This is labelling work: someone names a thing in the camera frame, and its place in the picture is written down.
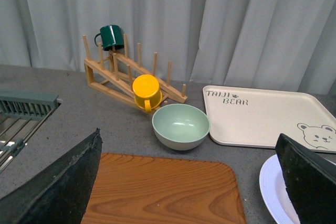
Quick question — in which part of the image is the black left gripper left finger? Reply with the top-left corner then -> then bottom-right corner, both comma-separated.
1,129 -> 102,223

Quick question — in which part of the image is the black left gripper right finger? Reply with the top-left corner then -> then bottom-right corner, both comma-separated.
275,133 -> 335,223

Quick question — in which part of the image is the white ridged plate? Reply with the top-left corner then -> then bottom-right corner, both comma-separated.
259,155 -> 324,223

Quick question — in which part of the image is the wooden serving tray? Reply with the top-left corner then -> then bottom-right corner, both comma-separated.
82,153 -> 246,223

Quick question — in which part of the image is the green metal dish rack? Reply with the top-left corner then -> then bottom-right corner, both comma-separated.
1,89 -> 60,172

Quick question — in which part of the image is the cream bear tray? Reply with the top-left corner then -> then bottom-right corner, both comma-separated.
203,86 -> 335,153

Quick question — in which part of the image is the wooden peg drying rack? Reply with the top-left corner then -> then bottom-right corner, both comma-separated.
82,33 -> 188,113

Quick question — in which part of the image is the yellow mug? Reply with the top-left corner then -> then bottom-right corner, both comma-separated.
132,74 -> 162,113

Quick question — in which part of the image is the light green bowl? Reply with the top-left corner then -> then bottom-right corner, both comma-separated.
152,104 -> 211,151

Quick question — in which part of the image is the grey curtain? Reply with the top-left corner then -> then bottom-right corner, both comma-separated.
1,0 -> 335,95

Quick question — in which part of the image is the dark green mug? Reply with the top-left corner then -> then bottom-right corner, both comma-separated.
94,25 -> 124,51

